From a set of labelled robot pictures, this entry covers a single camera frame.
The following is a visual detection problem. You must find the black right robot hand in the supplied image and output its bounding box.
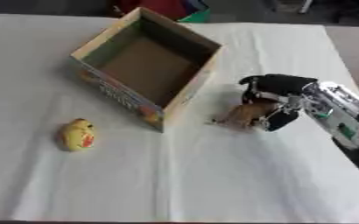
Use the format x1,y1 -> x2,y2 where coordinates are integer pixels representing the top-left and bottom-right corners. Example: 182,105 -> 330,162
237,73 -> 320,132

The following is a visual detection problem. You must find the brown soft toy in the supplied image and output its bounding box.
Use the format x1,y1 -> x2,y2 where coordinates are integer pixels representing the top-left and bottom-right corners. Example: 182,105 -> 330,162
210,100 -> 283,131

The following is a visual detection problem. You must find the tan cardboard box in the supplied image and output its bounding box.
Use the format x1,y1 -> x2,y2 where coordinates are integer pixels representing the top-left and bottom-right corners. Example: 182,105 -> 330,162
69,6 -> 224,134

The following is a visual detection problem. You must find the red and green bag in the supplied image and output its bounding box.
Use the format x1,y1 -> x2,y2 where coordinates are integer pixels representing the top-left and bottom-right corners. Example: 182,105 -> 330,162
110,0 -> 212,24

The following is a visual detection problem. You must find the yellow soft toy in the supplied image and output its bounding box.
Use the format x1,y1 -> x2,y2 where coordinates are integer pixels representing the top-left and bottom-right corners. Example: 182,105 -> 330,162
57,117 -> 97,152

